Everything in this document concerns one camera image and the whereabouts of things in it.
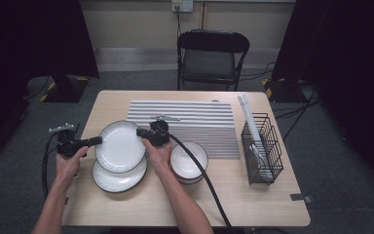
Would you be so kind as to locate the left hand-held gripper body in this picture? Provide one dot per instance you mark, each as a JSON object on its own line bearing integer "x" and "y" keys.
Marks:
{"x": 66, "y": 143}

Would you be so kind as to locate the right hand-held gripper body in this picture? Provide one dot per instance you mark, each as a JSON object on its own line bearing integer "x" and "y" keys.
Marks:
{"x": 159, "y": 133}

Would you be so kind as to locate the white plate black rim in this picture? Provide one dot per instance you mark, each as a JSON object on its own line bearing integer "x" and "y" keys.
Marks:
{"x": 120, "y": 182}
{"x": 120, "y": 146}

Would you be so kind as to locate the person's right hand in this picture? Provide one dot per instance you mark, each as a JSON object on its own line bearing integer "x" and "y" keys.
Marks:
{"x": 159, "y": 159}

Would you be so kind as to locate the person's left hand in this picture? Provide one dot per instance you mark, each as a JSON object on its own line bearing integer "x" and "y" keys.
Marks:
{"x": 68, "y": 169}

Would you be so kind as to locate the striped woven placemat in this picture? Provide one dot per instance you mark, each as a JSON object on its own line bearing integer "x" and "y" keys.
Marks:
{"x": 201, "y": 130}

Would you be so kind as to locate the black stand base yellow tape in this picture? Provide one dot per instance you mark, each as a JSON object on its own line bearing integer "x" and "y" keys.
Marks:
{"x": 65, "y": 92}
{"x": 282, "y": 92}

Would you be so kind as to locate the grey tape piece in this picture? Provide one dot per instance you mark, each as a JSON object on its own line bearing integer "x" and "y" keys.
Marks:
{"x": 66, "y": 200}
{"x": 300, "y": 197}

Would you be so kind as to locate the bundle of white chopsticks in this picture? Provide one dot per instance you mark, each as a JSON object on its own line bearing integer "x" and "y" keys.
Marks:
{"x": 248, "y": 113}

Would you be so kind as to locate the black folding chair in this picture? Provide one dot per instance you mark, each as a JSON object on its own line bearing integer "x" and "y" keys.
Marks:
{"x": 212, "y": 40}

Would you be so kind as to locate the black curtain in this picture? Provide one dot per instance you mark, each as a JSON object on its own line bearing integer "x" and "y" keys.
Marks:
{"x": 354, "y": 65}
{"x": 29, "y": 39}

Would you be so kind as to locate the white wall socket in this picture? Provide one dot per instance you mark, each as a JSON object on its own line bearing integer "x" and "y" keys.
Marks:
{"x": 183, "y": 5}

